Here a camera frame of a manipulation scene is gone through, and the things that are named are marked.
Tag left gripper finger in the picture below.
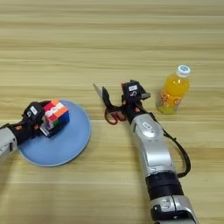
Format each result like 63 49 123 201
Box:
37 100 53 108
38 117 70 138

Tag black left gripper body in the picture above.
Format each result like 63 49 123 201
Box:
8 116 46 144

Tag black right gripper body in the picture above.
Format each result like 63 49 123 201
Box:
121 97 151 124

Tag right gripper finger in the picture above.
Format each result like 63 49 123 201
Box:
101 86 124 115
141 91 152 101

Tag multicoloured puzzle cube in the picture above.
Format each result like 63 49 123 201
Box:
42 98 71 131

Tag round blue plate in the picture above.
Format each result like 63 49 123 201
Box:
16 99 92 168

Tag orange juice bottle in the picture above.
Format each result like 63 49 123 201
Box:
155 64 192 116

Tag left gripper labelled black box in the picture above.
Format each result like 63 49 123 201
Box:
22 101 46 124

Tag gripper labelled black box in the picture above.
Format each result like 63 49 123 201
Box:
22 101 46 124
121 80 146 100

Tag right gripper labelled black box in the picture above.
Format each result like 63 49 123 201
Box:
121 80 146 100

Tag red handled scissors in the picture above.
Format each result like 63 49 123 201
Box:
93 83 128 126

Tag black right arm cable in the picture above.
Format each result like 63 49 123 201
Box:
162 129 193 179

